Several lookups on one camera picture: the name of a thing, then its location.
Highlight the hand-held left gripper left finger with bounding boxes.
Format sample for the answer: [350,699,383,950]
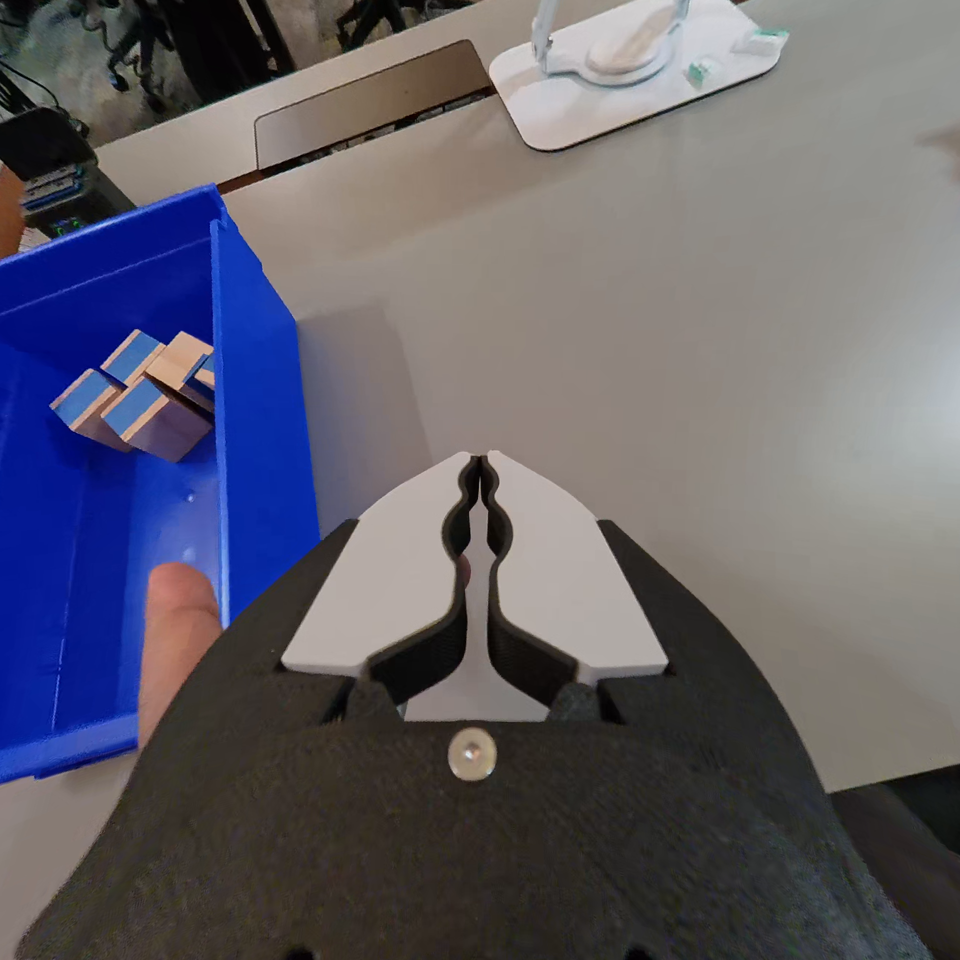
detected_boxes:
[281,452,481,708]

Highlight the black chair base with casters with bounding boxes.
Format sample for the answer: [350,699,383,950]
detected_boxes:
[75,0,198,115]

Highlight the clear ring stand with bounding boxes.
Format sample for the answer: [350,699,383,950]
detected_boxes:
[529,0,693,87]

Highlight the person's left hand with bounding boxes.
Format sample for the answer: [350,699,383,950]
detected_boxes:
[138,553,475,753]

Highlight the white flat base plate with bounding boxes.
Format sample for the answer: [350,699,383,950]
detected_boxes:
[488,0,790,153]

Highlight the black tripod legs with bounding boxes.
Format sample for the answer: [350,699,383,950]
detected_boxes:
[330,0,485,55]

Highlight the black equipment case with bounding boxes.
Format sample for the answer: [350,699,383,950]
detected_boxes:
[0,106,138,235]

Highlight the grey table cable flap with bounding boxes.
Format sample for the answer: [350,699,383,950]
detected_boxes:
[252,39,493,173]

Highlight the wooden cube with blue face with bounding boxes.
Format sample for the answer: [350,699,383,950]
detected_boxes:
[100,377,214,464]
[49,368,130,453]
[99,328,168,390]
[180,352,219,415]
[144,330,216,399]

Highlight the large blue plastic bin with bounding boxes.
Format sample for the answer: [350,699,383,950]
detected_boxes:
[0,182,322,785]

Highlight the person's dark trousers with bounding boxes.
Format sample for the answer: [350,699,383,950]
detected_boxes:
[823,782,960,960]

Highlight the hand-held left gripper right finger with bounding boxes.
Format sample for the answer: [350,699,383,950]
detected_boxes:
[480,450,669,708]

